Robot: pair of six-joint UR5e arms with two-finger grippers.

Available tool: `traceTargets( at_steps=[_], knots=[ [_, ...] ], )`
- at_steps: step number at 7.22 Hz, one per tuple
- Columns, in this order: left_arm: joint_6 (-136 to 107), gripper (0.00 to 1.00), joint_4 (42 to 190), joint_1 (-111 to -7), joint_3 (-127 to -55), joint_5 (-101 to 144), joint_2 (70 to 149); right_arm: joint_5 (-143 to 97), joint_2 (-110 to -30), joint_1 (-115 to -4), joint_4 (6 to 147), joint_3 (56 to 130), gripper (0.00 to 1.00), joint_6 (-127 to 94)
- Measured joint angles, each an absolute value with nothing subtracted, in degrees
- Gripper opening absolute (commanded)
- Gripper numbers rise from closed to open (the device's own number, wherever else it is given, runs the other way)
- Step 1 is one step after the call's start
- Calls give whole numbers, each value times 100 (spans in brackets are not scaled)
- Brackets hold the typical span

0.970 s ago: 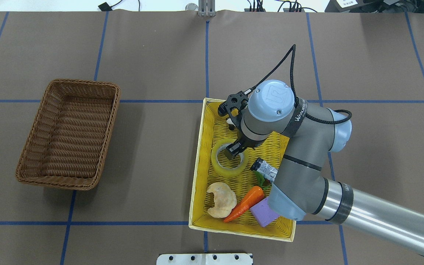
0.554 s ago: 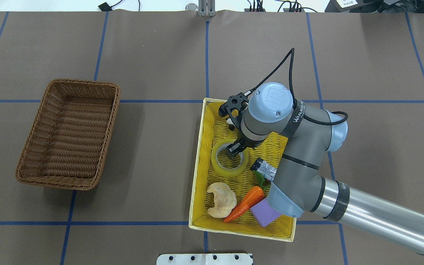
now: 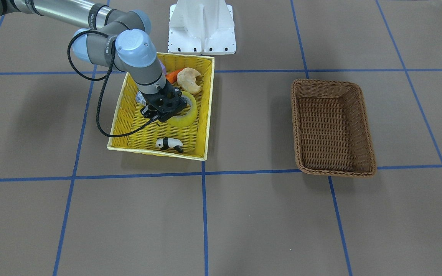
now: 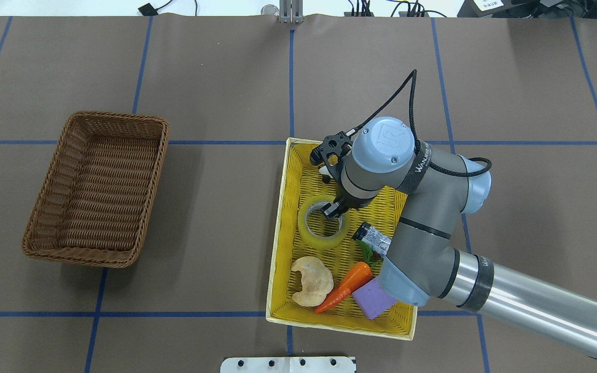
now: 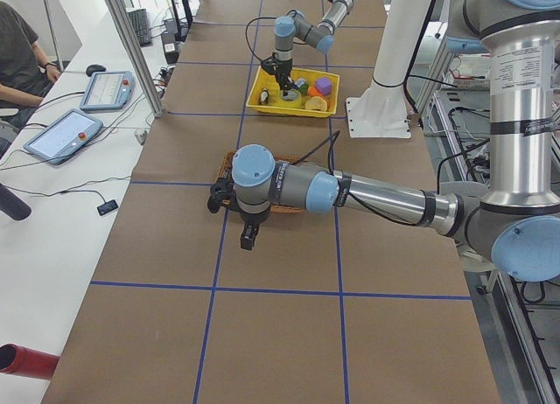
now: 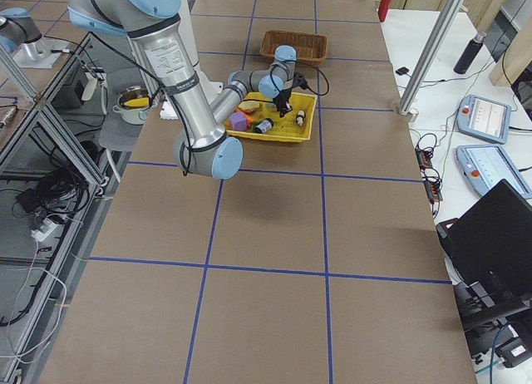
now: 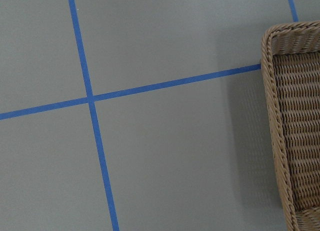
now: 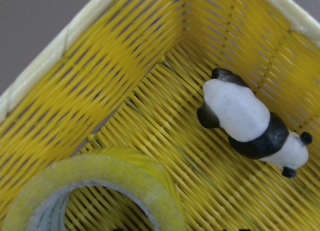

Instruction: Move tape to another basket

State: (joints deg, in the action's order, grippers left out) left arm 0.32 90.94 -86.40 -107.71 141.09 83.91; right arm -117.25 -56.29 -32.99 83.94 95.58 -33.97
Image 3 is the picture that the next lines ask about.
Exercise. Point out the toy bread croissant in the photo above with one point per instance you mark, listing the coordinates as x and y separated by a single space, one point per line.
186 78

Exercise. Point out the yellow woven basket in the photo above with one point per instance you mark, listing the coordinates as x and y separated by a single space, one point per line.
195 137

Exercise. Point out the panda figurine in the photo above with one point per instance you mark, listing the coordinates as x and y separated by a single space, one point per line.
169 143

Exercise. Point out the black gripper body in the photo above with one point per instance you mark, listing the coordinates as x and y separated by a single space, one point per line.
147 112

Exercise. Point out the purple foam cube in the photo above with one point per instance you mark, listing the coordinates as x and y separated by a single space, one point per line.
164 70

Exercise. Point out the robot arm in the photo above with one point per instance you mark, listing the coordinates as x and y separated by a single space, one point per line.
114 39

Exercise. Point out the brown wicker basket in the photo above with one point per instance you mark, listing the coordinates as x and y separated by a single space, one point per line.
331 131

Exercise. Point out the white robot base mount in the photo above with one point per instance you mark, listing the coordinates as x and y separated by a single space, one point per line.
201 27

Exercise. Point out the clear tape roll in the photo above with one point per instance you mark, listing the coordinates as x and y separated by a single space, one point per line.
190 117

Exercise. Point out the orange toy carrot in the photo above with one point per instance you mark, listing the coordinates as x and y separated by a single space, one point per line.
172 76

